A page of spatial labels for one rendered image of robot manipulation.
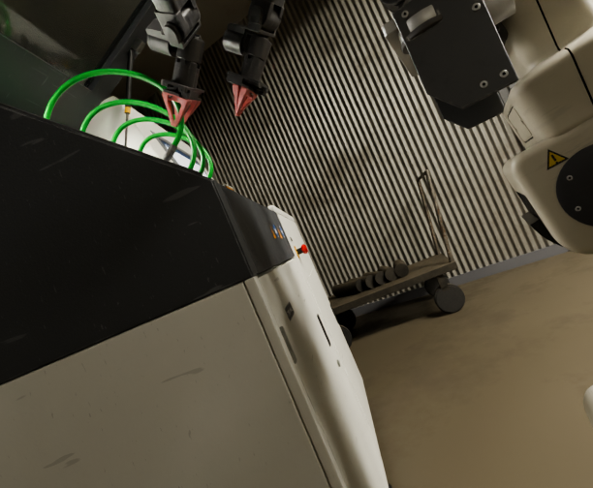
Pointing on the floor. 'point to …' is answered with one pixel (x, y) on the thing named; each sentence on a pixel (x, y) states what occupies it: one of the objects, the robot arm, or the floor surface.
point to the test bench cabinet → (161, 410)
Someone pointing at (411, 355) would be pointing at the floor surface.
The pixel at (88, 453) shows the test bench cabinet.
